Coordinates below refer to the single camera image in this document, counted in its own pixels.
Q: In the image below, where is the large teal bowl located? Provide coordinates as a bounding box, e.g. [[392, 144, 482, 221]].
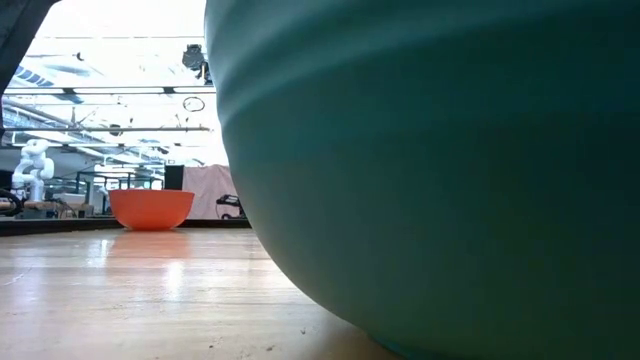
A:
[[203, 0, 640, 360]]

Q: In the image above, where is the large orange bowl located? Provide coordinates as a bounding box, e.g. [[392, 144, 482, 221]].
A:
[[107, 188, 196, 232]]

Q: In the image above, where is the black wheeled cart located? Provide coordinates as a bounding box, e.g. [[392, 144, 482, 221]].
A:
[[215, 193, 247, 220]]

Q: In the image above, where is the pink fabric screen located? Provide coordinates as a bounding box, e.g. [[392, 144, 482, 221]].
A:
[[182, 164, 241, 220]]

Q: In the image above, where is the black speaker box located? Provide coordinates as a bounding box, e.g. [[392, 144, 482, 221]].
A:
[[163, 164, 185, 191]]

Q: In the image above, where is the black suspended device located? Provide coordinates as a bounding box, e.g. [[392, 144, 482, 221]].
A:
[[181, 43, 214, 86]]

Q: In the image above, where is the wooden workbench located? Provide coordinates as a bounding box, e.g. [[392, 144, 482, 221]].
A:
[[22, 199, 96, 220]]

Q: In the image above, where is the grey ceiling rail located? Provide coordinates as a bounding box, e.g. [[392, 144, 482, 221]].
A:
[[4, 125, 211, 133]]

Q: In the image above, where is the black metal table frame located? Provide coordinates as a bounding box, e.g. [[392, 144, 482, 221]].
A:
[[0, 218, 252, 237]]

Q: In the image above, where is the black cable loop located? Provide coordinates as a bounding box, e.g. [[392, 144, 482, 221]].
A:
[[0, 187, 24, 219]]

